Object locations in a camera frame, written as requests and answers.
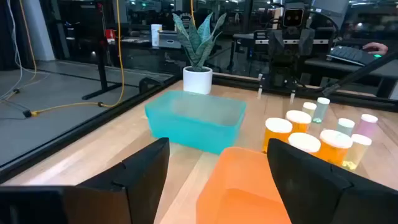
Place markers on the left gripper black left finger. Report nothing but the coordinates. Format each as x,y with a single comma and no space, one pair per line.
140,186

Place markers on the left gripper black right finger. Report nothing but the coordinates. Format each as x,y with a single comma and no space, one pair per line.
311,193

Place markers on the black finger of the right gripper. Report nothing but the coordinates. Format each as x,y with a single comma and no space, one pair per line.
306,41
275,42

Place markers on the yellow vial white cap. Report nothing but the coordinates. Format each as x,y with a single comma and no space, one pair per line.
357,152

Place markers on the short pale vial white cap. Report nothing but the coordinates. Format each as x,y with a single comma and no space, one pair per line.
309,109

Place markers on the green vial white cap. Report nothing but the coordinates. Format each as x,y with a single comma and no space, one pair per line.
321,110

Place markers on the clear vial white cap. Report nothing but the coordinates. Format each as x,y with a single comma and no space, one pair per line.
345,126

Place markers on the pink vial white cap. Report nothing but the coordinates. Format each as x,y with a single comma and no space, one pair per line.
367,125

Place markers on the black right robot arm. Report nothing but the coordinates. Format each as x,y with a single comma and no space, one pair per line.
281,73

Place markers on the orange translucent plastic bin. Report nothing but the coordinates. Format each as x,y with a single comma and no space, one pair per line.
236,193

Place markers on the teal translucent plastic bin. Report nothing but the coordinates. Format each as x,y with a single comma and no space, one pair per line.
192,130

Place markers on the grey desk with black legs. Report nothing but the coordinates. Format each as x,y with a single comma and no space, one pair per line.
245,36

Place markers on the black keyboard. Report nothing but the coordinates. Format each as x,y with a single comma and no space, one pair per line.
351,55

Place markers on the person's hand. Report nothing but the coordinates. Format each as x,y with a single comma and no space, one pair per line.
376,48

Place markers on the green lit mouse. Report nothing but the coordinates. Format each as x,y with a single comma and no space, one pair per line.
377,56

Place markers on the green snake plant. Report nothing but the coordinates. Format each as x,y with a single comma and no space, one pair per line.
197,46

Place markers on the white round plant pot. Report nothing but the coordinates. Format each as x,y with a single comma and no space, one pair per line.
197,81

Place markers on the grey storage box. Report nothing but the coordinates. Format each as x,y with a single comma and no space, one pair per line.
169,40

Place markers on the white cylindrical container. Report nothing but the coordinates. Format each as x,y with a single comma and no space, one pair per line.
156,35

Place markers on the black floor stand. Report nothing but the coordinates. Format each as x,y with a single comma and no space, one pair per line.
101,56

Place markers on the red object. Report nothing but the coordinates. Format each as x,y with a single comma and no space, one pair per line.
110,35

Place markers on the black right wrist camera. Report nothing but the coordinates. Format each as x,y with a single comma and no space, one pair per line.
293,17

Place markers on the black bracket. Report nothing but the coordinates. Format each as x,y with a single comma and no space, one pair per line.
149,83

